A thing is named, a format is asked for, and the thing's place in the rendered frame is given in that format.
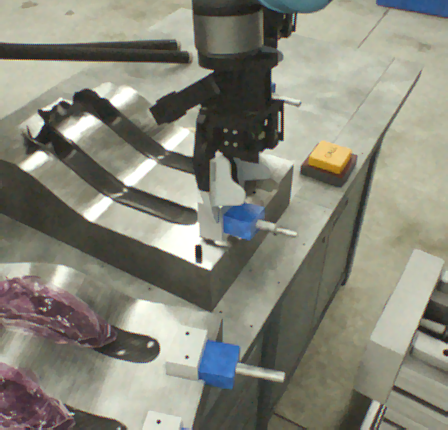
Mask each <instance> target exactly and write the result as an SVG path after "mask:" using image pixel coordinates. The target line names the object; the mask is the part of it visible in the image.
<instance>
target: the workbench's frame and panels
mask: <svg viewBox="0 0 448 430"><path fill-rule="evenodd" d="M420 74H421V71H420V72H419V74H418V75H417V77H416V79H415V80H414V82H413V83H412V85H411V87H410V88H409V90H408V93H407V95H406V96H405V98H404V99H403V101H402V103H401V104H400V106H399V108H398V109H397V111H396V112H395V114H394V116H393V117H392V119H391V120H390V121H389V123H388V124H387V126H386V127H385V129H384V131H383V132H382V134H381V136H380V137H379V139H378V140H377V142H376V144H375V145H374V147H373V148H372V150H371V152H370V153H369V155H368V156H367V158H366V160H365V161H364V163H363V165H362V166H361V168H360V169H359V171H358V173H357V174H356V175H355V178H354V180H353V181H352V183H351V184H350V186H349V188H348V189H347V191H346V193H345V194H344V196H343V197H342V199H341V201H340V202H339V204H338V205H337V207H336V209H335V210H334V212H333V213H332V215H331V217H330V218H329V220H328V221H327V223H326V225H325V226H324V228H323V229H322V230H321V232H320V233H319V235H318V237H317V238H316V240H315V241H314V243H313V245H312V246H311V248H310V249H309V251H308V253H307V254H306V256H305V258H304V259H303V261H302V262H301V264H300V267H299V269H298V270H297V272H296V274H295V275H294V277H293V278H292V280H291V282H290V283H289V284H288V286H287V287H286V289H285V290H284V292H283V294H282V295H281V297H280V298H279V300H278V302H277V303H276V305H275V306H274V308H273V310H272V311H271V313H270V314H269V316H268V318H267V319H266V321H265V323H264V324H263V326H262V327H261V329H260V331H259V332H258V334H257V335H256V337H255V338H254V339H253V341H252V342H251V344H250V346H249V347H248V349H247V351H246V352H245V355H244V357H243V359H242V360H241V362H240V363H243V364H247V365H252V366H257V367H262V368H267V369H272V370H277V371H282V372H285V379H284V383H280V382H275V381H270V380H265V379H260V378H255V377H250V376H246V375H241V374H237V376H236V380H235V385H234V389H233V390H227V389H223V390H222V391H221V393H220V395H219V396H218V398H217V399H216V401H215V403H214V404H213V406H212V408H211V409H210V411H209V412H208V414H207V416H206V417H205V419H204V420H203V422H202V424H201V425H200V428H199V430H267V428H268V422H269V420H270V418H271V416H272V414H273V412H274V411H275V409H276V407H277V405H278V403H279V401H280V399H281V397H282V395H283V393H284V392H285V390H286V389H287V387H288V385H289V383H290V381H291V379H292V377H293V375H294V374H295V372H296V370H297V368H298V366H299V364H300V360H301V358H302V356H303V355H304V353H305V351H306V349H307V347H308V345H309V343H310V341H311V339H312V337H314V335H315V333H316V331H317V329H318V327H319V325H320V323H321V321H322V319H323V318H324V316H325V314H326V312H327V310H328V308H329V306H330V304H331V302H332V300H333V299H334V297H335V295H336V293H337V291H338V289H339V287H340V285H345V284H346V283H347V282H348V280H349V278H350V276H351V272H352V268H353V264H354V259H355V251H356V247H357V243H358V239H359V235H360V230H361V227H362V223H363V219H364V215H365V211H366V207H367V202H368V198H369V194H370V190H371V186H372V182H373V178H374V174H375V170H376V166H377V162H378V158H379V154H380V149H381V145H382V141H383V137H384V135H385V134H386V132H387V130H388V129H389V127H390V125H391V124H392V122H393V121H394V120H395V118H396V117H397V115H398V113H399V112H400V110H401V108H402V107H403V105H404V104H405V102H406V100H407V99H408V95H409V94H410V92H411V91H412V89H413V87H414V86H415V84H416V82H417V81H418V79H419V77H420Z"/></svg>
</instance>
